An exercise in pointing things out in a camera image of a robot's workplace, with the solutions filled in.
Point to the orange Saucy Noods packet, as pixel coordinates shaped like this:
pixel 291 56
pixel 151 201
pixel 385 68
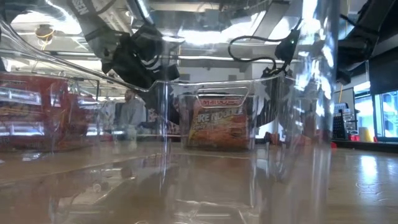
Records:
pixel 31 118
pixel 82 115

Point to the ramen packets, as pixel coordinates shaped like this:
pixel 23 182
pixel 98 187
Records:
pixel 217 124

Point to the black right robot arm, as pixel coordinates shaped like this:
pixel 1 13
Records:
pixel 357 46

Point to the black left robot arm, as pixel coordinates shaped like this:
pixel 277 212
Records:
pixel 99 34

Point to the person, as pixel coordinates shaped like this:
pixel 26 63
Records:
pixel 133 112

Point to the long ceiling light bar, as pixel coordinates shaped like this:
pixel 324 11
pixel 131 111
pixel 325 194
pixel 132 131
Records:
pixel 217 58

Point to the black pegboard rack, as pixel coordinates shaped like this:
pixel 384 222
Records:
pixel 339 127

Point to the red box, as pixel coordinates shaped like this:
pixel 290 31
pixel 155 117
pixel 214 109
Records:
pixel 353 137

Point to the yellow container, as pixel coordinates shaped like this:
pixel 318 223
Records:
pixel 366 134

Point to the dark office desk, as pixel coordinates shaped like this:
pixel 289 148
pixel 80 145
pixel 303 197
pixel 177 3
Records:
pixel 367 145

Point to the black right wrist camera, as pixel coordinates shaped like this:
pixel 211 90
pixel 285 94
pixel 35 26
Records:
pixel 287 46

